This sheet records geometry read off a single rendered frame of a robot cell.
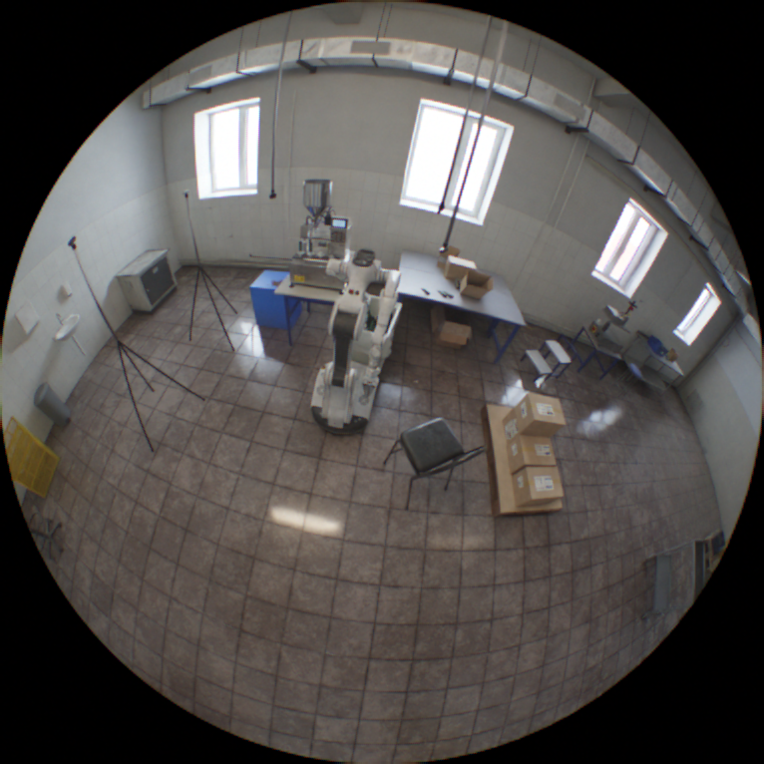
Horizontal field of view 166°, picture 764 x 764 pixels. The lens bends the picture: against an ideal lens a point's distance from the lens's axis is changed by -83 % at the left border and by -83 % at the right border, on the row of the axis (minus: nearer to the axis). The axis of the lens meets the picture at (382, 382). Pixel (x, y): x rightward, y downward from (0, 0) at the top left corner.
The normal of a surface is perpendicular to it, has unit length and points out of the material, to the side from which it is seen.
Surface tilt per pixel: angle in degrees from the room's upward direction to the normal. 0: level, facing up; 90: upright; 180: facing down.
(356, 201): 90
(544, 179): 90
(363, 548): 0
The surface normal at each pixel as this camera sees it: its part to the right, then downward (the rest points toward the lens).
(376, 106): -0.12, 0.77
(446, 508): 0.15, -0.62
